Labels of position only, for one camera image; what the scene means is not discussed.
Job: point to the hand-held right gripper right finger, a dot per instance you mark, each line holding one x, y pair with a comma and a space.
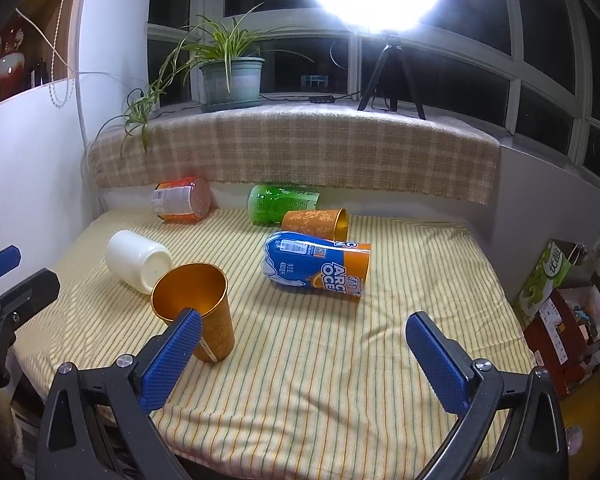
437, 365

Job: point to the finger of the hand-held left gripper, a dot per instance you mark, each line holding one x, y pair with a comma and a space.
1, 261
27, 292

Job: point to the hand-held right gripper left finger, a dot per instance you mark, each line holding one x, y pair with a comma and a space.
172, 360

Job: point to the gold patterned metal cup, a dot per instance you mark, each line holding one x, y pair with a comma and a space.
205, 305

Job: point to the white plastic cup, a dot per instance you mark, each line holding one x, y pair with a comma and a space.
135, 259

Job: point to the orange patterned metal cup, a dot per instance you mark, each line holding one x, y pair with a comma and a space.
315, 224

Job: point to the yellow striped cloth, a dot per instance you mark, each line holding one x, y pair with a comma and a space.
330, 360

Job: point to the red cardboard box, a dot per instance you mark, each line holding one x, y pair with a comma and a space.
562, 340

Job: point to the green and white carton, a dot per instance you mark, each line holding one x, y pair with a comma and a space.
547, 282

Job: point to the yellow container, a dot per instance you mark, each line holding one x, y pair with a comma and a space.
587, 425

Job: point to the green bottle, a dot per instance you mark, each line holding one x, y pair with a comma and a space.
280, 202

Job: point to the red and white vase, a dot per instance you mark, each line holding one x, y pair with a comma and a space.
5, 67

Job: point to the wooden shelf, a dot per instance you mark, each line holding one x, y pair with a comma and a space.
55, 20

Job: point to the beige plaid cloth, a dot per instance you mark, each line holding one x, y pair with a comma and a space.
305, 150

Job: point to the potted spider plant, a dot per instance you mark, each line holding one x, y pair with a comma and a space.
232, 77

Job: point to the black tripod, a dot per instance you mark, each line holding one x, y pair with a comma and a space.
391, 67

